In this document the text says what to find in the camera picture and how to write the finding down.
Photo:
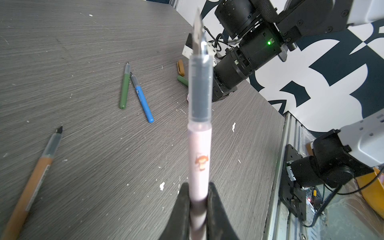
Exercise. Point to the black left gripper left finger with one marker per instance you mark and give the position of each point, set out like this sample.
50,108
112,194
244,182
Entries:
178,226

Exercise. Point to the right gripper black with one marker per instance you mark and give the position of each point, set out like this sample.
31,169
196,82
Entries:
254,50

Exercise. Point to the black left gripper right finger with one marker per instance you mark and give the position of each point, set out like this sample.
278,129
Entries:
218,224

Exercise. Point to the pink fountain pen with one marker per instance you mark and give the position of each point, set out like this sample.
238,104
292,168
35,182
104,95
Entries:
201,78

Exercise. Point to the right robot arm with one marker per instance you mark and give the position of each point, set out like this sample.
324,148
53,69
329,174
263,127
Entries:
339,154

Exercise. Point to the green pen cap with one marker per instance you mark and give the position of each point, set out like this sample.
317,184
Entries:
183,80

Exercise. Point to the brown pen cap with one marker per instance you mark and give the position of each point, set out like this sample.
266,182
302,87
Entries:
181,68

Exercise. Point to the blue pen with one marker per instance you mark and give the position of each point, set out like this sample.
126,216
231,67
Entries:
142,99

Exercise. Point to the green pen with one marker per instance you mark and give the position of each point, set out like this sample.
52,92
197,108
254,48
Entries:
125,86

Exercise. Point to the orange brown pen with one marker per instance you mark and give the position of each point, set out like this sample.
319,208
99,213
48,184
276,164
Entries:
25,202

